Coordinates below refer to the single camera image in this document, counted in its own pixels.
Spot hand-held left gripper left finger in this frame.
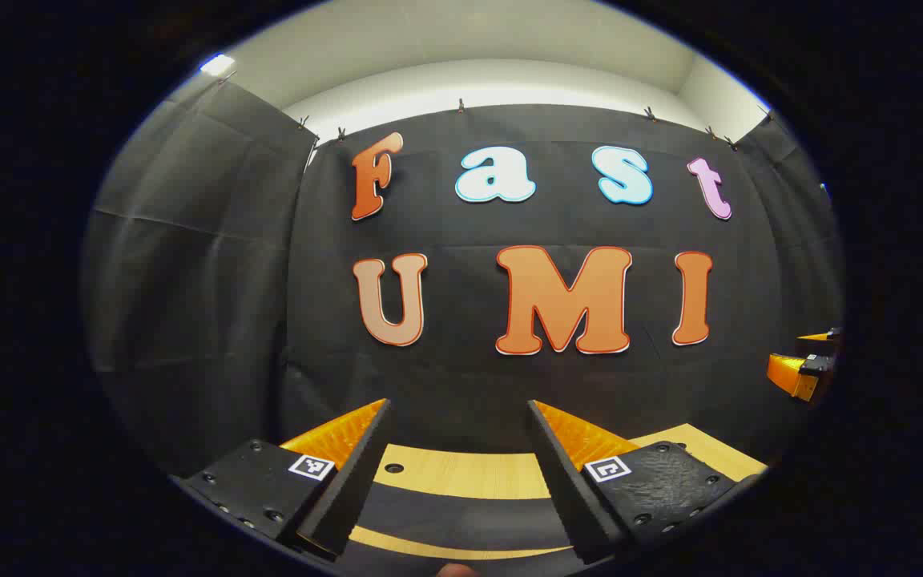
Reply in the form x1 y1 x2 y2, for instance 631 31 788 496
181 398 393 560

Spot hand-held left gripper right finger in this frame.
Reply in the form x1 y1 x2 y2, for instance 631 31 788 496
527 401 759 565

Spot dark jeans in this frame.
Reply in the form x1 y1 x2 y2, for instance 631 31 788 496
341 479 590 575

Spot black backdrop cloth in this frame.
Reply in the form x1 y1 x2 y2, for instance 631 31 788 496
81 80 845 482

